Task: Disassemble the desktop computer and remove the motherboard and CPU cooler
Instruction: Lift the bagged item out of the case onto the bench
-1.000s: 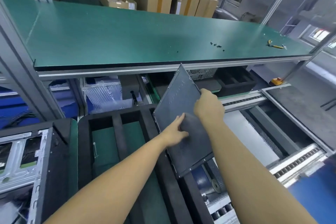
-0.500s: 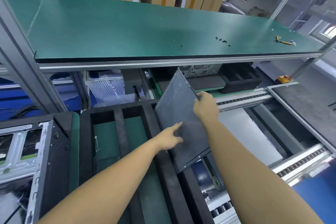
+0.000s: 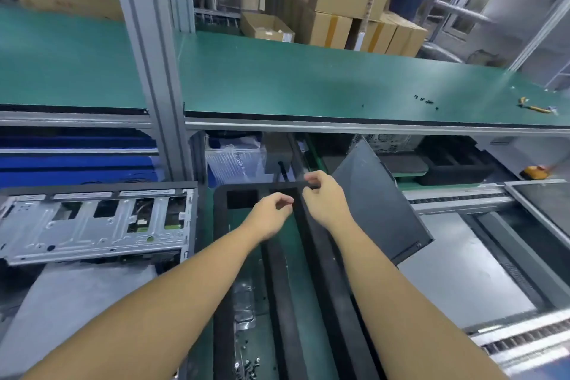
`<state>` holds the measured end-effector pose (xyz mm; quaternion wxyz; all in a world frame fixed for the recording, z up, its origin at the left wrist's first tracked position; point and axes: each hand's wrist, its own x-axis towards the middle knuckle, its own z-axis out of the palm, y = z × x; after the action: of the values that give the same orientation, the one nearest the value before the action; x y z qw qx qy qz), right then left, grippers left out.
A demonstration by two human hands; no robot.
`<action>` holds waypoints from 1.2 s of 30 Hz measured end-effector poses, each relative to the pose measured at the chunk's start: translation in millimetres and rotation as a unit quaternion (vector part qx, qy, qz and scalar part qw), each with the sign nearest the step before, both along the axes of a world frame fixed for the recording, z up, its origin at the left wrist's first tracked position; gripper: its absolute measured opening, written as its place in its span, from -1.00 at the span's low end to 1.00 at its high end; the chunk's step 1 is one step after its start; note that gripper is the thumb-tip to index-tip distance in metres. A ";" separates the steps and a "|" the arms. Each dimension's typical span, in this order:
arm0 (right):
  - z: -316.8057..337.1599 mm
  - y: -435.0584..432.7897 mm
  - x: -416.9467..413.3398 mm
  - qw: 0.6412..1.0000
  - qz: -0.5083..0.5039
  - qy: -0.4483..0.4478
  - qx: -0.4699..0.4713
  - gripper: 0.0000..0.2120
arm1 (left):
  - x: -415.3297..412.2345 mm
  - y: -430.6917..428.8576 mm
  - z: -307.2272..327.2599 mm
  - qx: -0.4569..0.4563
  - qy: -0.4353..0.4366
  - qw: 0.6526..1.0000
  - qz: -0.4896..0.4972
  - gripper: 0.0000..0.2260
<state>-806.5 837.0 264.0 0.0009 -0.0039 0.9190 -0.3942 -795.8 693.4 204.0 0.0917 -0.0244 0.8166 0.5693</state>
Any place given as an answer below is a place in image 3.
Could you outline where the long green workbench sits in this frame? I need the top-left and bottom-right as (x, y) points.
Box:
(0, 5), (570, 136)

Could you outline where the blue plastic crate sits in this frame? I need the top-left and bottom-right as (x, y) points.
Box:
(0, 126), (169, 189)

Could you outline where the grey padded green pallet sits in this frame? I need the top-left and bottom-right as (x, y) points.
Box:
(505, 178), (570, 247)

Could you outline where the thick aluminium frame post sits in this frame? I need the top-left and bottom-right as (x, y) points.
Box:
(105, 0), (197, 182)

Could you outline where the person's right hand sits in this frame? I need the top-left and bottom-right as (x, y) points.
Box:
(301, 170), (356, 236)

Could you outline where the person's right forearm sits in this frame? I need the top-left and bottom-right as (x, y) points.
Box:
(331, 215), (509, 380)

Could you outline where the person's left forearm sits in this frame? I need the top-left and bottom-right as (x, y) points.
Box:
(25, 228), (268, 380)

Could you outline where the green pallet dark mat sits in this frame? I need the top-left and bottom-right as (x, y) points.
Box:
(381, 153), (430, 181)

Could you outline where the grey metal conveyor plate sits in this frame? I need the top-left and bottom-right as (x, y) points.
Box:
(396, 210), (553, 327)

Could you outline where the yellow push button box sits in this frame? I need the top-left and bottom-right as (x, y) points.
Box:
(524, 164), (553, 181)

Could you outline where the dark grey computer case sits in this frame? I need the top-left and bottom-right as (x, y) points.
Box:
(0, 181), (199, 380)

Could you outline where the person's left hand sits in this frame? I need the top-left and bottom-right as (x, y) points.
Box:
(240, 191), (297, 245)

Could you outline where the small yellowish hand tool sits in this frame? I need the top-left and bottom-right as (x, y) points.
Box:
(518, 97), (558, 115)

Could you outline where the small open cardboard box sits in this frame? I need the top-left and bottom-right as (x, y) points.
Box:
(239, 10), (297, 43)

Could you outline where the grey case side panel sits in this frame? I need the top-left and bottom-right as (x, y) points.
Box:
(330, 137), (436, 267)

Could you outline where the black divided foam tray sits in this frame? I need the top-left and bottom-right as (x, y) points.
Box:
(212, 181), (393, 380)

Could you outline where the distant computer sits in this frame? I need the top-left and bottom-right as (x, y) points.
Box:
(365, 133), (427, 158)

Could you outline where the clear plastic bag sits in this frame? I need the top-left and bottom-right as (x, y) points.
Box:
(205, 133), (268, 188)

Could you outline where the aluminium conveyor frame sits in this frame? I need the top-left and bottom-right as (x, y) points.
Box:
(401, 181), (570, 380)

